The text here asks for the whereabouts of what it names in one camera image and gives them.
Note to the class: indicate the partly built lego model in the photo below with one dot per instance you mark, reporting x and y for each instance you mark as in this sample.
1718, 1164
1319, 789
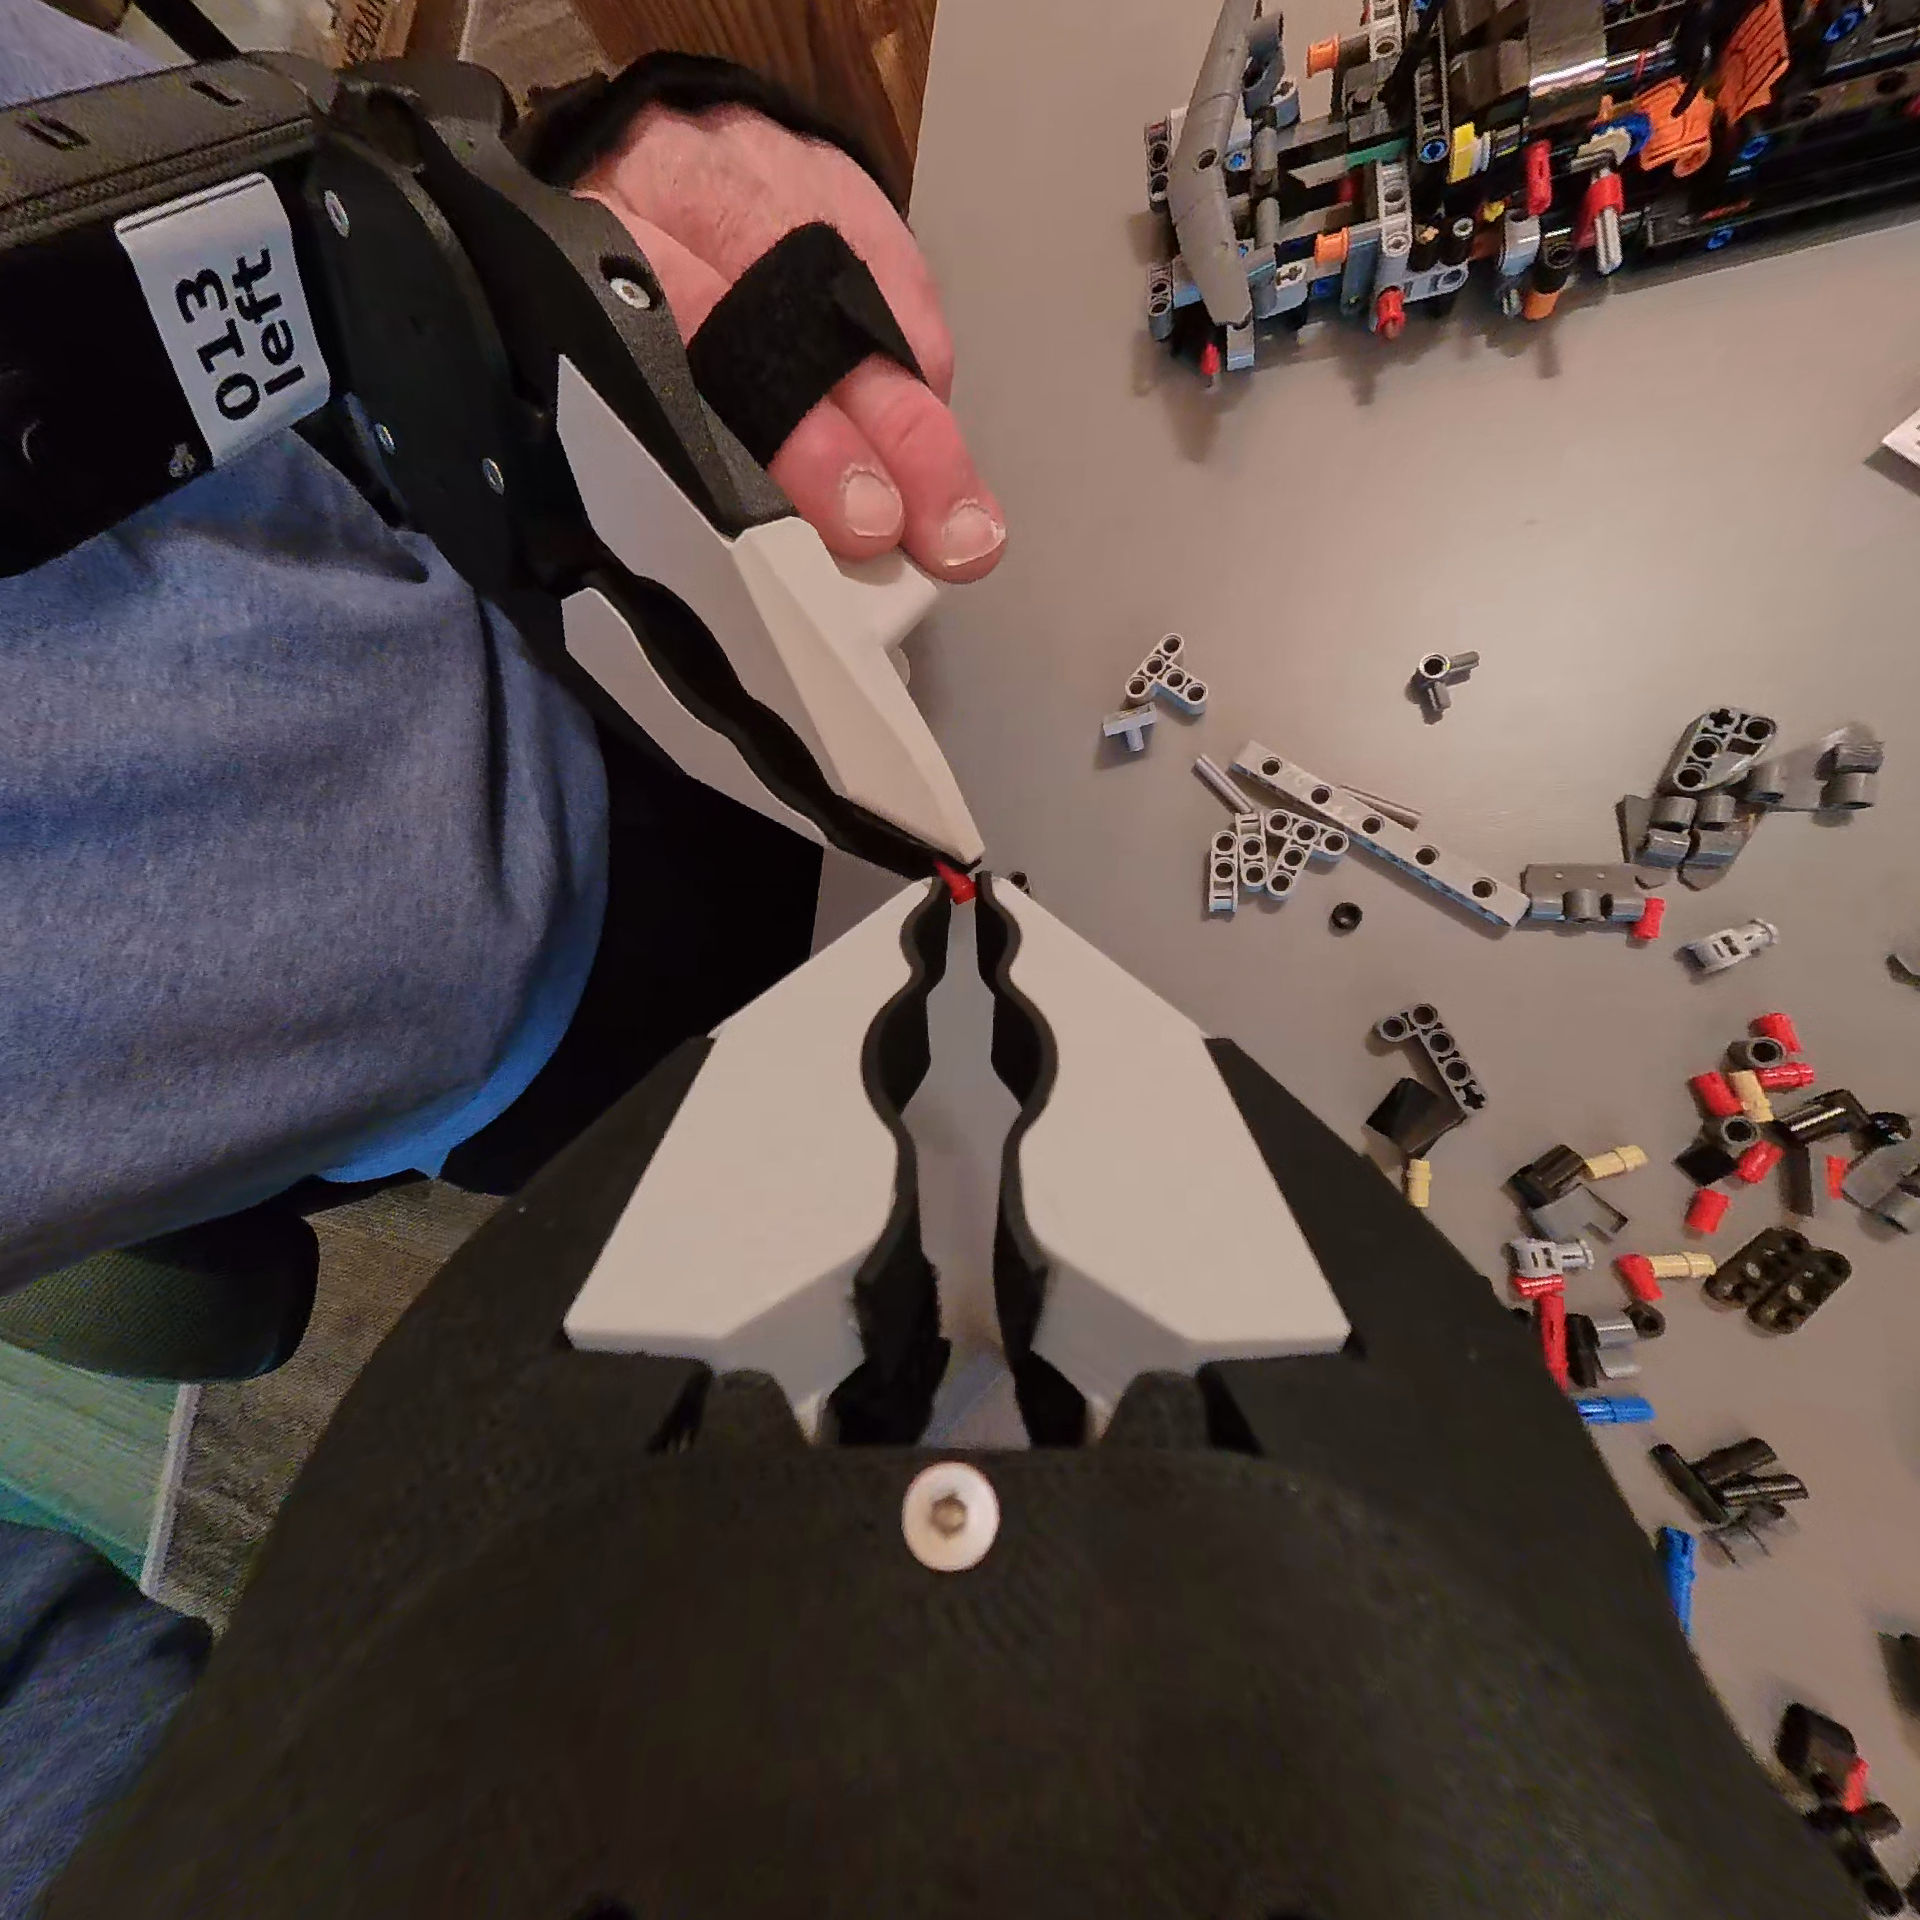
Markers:
1501, 149

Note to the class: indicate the pile of loose lego pieces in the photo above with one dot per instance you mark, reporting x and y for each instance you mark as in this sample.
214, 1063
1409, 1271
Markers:
1710, 1093

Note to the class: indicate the person's blue shirt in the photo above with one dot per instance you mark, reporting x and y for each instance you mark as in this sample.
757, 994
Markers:
299, 826

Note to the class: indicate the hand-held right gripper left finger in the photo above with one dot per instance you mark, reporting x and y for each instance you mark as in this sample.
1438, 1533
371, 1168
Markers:
750, 1200

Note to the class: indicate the red lego pin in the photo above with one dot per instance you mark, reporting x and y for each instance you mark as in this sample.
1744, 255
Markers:
954, 886

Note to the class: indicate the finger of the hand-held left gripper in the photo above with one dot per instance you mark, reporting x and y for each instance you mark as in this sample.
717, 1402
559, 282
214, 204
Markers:
809, 676
629, 662

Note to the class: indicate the bunch of small light grey beams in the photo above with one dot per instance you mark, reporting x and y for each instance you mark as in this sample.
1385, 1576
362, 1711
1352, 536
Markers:
1275, 855

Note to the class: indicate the person's left hand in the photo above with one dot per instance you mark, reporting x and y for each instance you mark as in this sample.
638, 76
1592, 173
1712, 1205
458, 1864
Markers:
750, 196

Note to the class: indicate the dark grey angled lego beam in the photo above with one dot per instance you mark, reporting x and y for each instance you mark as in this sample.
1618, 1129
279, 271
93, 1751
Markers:
1434, 1050

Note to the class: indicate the long light grey lego beam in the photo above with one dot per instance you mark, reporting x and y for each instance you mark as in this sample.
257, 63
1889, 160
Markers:
1395, 849

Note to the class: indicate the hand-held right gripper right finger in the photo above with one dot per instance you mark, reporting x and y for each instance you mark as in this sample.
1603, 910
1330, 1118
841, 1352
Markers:
1185, 1200

